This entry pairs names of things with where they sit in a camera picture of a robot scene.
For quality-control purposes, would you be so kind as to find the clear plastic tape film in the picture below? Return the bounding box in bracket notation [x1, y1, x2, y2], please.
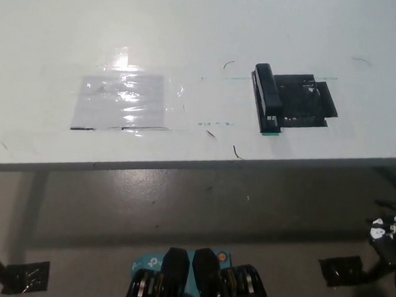
[61, 40, 191, 141]

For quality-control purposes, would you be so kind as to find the clear plastic sheet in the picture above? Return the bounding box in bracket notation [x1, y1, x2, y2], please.
[70, 67, 169, 136]

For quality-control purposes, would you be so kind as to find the black desktop stapler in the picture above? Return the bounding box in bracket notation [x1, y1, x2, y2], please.
[247, 61, 288, 135]

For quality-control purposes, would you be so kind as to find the black teal robot torso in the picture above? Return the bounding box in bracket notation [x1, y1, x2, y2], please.
[122, 241, 279, 297]

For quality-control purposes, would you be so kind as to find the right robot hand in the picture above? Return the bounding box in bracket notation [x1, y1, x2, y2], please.
[363, 201, 396, 269]

